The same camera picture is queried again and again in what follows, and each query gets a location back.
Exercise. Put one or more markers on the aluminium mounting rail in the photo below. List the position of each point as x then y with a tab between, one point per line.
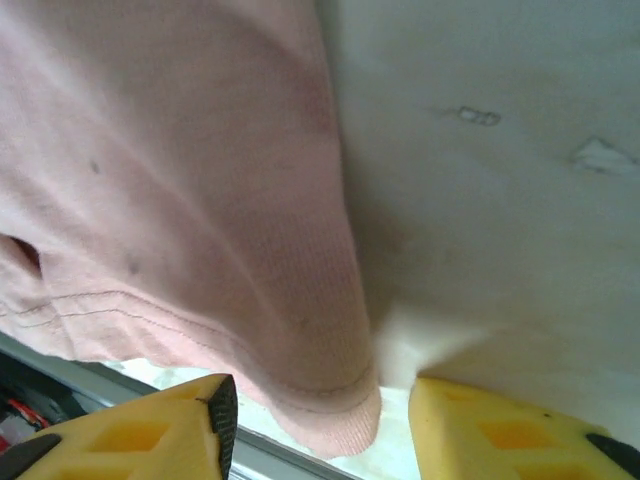
270	457

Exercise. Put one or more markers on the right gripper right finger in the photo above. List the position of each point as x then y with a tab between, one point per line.
500	440

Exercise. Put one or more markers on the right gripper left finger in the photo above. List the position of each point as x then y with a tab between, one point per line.
125	440

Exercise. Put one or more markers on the pink t-shirt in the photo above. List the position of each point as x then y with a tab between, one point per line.
175	200

